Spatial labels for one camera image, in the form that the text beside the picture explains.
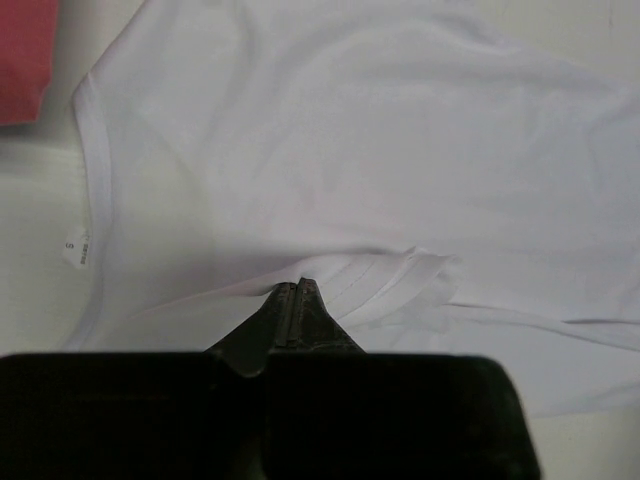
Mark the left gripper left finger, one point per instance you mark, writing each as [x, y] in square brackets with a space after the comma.
[187, 415]

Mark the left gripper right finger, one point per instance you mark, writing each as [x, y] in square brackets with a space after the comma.
[335, 412]

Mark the white t shirt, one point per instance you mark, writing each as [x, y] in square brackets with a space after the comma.
[448, 188]

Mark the folded red t shirt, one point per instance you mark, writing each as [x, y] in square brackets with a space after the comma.
[27, 39]

